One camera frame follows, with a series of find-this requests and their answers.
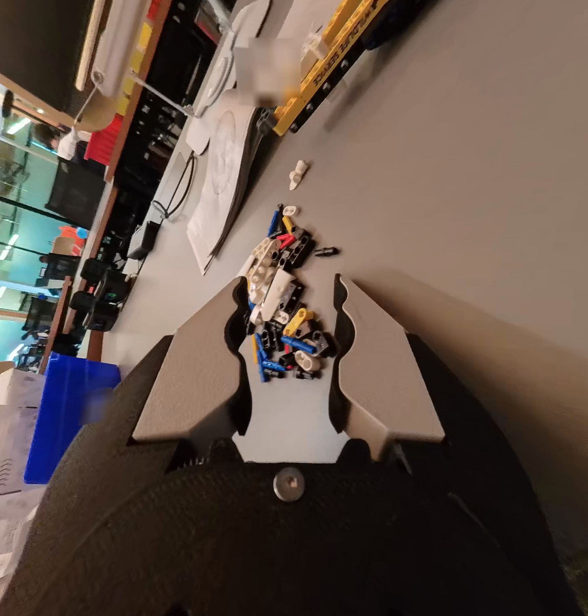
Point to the black power adapter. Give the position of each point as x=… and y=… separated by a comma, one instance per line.
x=144, y=240

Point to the red plastic bin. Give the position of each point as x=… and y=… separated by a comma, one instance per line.
x=104, y=142

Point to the yellow plastic bin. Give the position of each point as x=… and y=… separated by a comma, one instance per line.
x=129, y=91
x=142, y=41

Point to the black battery charger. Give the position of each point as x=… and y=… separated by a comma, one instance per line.
x=92, y=313
x=104, y=279

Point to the blue plastic bin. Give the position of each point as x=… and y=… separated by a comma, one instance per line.
x=63, y=414

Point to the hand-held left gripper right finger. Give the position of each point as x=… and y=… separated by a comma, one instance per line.
x=390, y=385

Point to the partly built lego model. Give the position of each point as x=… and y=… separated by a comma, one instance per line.
x=342, y=53

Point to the white folding stand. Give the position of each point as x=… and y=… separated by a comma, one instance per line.
x=116, y=48

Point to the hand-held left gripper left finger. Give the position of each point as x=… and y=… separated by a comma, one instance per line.
x=193, y=380

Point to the heap of mixed lego pieces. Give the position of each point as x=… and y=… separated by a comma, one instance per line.
x=274, y=284

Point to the lego instruction booklet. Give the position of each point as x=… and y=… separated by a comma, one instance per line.
x=222, y=183

